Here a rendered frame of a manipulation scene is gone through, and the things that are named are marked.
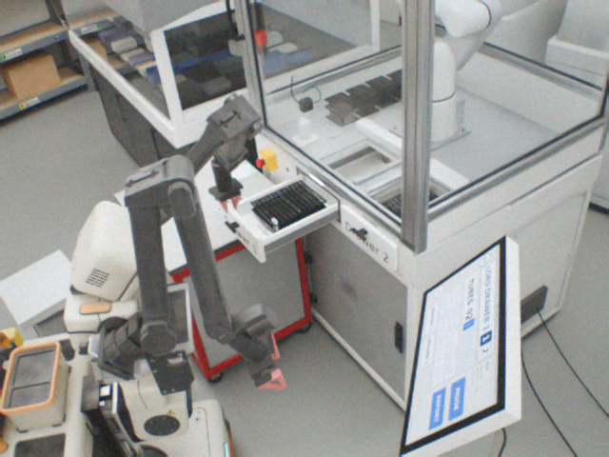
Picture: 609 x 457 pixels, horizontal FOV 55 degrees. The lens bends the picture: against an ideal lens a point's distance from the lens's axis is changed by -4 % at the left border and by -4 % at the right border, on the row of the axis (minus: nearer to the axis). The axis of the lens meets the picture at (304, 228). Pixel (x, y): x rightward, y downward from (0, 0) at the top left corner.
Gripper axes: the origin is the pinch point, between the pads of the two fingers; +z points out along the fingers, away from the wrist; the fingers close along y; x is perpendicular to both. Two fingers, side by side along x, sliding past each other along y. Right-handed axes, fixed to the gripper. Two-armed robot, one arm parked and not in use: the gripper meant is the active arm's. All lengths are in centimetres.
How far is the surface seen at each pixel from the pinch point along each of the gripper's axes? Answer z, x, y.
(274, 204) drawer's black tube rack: 13.6, 8.4, 20.3
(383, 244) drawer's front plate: 9, -38, 35
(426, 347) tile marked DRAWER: -1, -84, 12
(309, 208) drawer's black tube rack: 10.5, -5.5, 27.2
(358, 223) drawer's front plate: 9.3, -24.5, 34.6
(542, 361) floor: 101, -64, 103
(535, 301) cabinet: 71, -54, 103
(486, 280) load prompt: -16, -86, 29
